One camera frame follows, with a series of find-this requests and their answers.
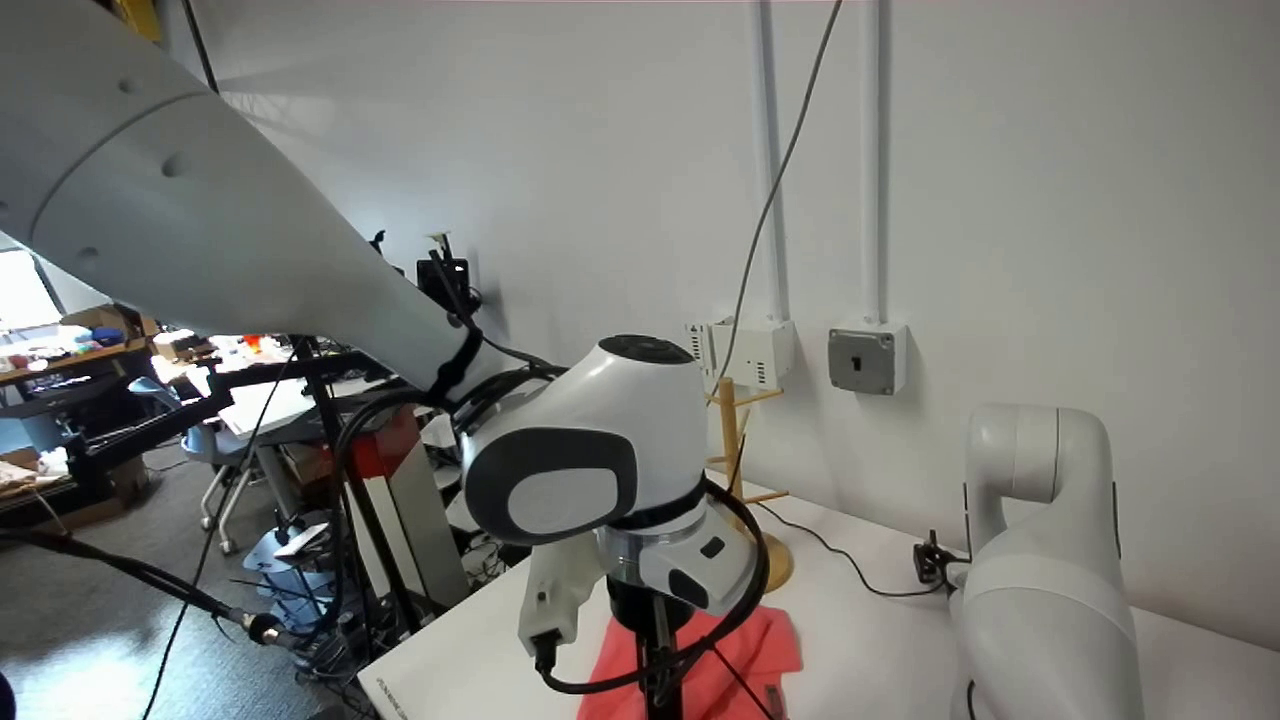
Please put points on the grey junction box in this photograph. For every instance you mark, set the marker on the grey junction box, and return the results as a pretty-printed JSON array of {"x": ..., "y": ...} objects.
[{"x": 865, "y": 361}]

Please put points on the coral pink shirt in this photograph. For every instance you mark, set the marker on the coral pink shirt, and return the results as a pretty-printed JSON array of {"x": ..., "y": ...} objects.
[{"x": 760, "y": 652}]

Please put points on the cluttered wooden desk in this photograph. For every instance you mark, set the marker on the cluttered wooden desk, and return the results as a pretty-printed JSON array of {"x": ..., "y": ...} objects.
[{"x": 81, "y": 353}]

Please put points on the blue plastic bag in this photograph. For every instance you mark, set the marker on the blue plastic bag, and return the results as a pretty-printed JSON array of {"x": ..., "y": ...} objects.
[{"x": 284, "y": 575}]

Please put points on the black tripod clamp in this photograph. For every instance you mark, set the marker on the black tripod clamp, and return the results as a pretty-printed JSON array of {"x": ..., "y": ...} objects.
[{"x": 445, "y": 283}]

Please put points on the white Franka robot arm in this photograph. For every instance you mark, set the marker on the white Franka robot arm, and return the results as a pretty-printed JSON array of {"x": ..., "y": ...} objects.
[{"x": 201, "y": 226}]

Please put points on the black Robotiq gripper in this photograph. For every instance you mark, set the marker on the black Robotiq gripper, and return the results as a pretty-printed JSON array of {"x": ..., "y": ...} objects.
[{"x": 666, "y": 652}]

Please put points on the black idle arm gripper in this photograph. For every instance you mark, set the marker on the black idle arm gripper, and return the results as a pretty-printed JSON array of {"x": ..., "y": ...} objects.
[{"x": 943, "y": 562}]

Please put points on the white idle robot arm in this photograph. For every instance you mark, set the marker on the white idle robot arm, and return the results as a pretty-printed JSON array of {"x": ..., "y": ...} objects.
[{"x": 1054, "y": 613}]

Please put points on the black camera stand frame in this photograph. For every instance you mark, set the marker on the black camera stand frame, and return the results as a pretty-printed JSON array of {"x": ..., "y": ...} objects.
[{"x": 284, "y": 370}]

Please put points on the grey office chair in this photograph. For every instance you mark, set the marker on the grey office chair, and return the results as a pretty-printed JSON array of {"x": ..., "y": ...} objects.
[{"x": 222, "y": 443}]

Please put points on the yellow object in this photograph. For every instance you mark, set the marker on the yellow object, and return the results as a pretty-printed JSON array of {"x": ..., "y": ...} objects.
[{"x": 139, "y": 18}]

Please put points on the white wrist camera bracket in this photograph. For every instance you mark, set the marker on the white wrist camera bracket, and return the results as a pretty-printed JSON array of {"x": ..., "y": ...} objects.
[{"x": 556, "y": 601}]

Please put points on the wooden mug tree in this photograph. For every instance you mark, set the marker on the wooden mug tree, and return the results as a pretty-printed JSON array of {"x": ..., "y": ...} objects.
[{"x": 728, "y": 424}]

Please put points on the white wall socket box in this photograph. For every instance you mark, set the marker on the white wall socket box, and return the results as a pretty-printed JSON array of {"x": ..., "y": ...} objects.
[{"x": 704, "y": 351}]

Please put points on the plain white wall box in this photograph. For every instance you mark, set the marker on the plain white wall box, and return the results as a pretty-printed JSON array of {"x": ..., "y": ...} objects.
[{"x": 760, "y": 353}]

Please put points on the red box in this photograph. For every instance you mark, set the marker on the red box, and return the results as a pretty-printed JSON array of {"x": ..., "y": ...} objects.
[{"x": 385, "y": 446}]

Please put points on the white wall conduit pipe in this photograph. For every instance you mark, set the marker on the white wall conduit pipe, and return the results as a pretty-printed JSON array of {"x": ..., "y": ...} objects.
[
  {"x": 770, "y": 135},
  {"x": 879, "y": 135}
]

